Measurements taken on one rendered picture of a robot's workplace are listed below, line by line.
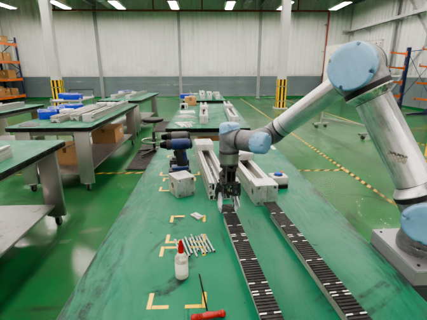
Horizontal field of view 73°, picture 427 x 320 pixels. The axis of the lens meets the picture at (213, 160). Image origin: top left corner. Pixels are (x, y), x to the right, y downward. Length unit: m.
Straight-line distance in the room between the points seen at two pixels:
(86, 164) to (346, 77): 3.18
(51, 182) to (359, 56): 2.58
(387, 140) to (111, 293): 0.80
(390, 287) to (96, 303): 0.78
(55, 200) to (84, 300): 2.11
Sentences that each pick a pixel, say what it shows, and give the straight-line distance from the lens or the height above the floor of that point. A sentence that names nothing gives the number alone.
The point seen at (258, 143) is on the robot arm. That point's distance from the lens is 0.97.
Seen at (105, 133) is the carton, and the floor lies 0.40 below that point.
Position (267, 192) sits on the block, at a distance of 1.29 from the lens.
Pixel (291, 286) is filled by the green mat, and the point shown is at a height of 0.78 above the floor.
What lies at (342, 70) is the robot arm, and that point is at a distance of 0.81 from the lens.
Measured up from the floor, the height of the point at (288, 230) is 0.81.
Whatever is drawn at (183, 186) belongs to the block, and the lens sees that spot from 1.36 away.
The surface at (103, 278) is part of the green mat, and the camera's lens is 0.94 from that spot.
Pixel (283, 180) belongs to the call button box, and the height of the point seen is 0.83.
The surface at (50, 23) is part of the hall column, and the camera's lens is 12.77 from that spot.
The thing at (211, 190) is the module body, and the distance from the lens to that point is 1.32.
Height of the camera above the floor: 1.34
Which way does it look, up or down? 17 degrees down
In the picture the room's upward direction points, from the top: straight up
